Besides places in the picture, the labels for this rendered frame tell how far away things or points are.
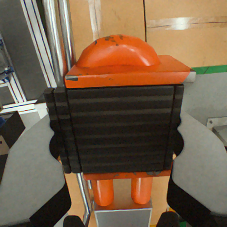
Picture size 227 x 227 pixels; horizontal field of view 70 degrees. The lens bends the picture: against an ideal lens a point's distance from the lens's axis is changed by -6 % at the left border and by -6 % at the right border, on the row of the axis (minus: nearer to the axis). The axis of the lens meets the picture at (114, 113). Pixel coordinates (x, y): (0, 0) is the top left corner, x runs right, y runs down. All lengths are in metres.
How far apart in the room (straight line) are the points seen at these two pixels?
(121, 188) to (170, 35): 0.72
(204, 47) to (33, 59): 1.00
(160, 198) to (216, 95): 1.22
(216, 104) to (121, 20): 1.27
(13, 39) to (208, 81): 1.50
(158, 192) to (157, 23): 0.67
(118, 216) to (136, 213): 0.02
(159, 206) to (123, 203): 0.57
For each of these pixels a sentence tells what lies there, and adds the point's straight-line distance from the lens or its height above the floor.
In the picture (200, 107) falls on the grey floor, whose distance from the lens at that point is 1.71.
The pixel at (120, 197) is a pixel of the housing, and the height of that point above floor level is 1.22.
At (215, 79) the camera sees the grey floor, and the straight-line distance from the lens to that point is 1.66.
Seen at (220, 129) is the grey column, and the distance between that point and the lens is 1.86.
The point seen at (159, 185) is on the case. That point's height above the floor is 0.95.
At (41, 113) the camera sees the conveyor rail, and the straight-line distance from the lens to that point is 0.90.
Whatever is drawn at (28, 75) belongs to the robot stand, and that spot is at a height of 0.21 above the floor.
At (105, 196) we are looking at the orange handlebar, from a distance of 0.18.
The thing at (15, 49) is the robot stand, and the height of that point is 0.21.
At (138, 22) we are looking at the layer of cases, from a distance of 0.80.
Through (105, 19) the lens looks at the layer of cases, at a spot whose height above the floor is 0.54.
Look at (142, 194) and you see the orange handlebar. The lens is 0.18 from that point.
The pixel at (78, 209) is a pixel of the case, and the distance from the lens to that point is 0.76.
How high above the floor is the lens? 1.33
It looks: 61 degrees down
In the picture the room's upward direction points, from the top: 177 degrees clockwise
